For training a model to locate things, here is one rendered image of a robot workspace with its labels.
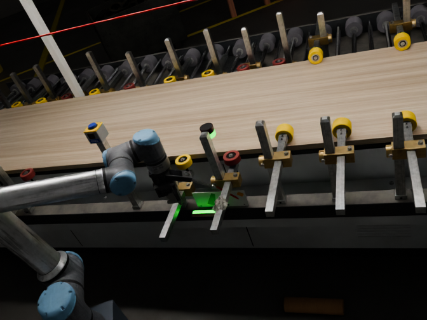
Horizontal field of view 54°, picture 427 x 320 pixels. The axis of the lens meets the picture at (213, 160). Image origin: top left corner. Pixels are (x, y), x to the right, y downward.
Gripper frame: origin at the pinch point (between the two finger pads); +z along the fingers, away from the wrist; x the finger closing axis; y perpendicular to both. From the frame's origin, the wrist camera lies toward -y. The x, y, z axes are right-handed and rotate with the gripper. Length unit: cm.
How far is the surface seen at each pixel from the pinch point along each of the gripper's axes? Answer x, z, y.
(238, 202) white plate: -9.5, 19.6, -22.6
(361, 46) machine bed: -113, 19, -134
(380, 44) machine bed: -108, 19, -144
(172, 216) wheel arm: -5.4, 10.6, 7.4
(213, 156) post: -11.8, -8.3, -18.8
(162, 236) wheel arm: 5.0, 10.7, 12.9
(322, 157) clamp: 8, -4, -60
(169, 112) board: -83, 2, -2
